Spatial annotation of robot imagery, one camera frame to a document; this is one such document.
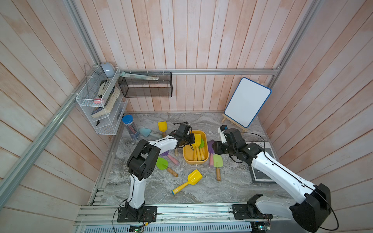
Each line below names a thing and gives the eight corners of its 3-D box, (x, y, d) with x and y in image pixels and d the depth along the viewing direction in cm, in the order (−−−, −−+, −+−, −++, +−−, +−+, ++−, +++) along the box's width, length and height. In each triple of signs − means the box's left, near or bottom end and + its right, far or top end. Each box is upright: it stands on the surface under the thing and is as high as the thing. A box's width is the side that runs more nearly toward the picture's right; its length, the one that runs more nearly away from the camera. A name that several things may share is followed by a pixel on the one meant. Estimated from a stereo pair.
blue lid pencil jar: (129, 140, 105) (120, 123, 90) (132, 131, 110) (124, 114, 95) (139, 140, 105) (131, 123, 90) (140, 131, 110) (134, 114, 95)
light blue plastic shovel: (137, 133, 109) (137, 131, 107) (143, 127, 113) (142, 125, 111) (158, 142, 104) (157, 141, 102) (163, 136, 107) (162, 134, 106)
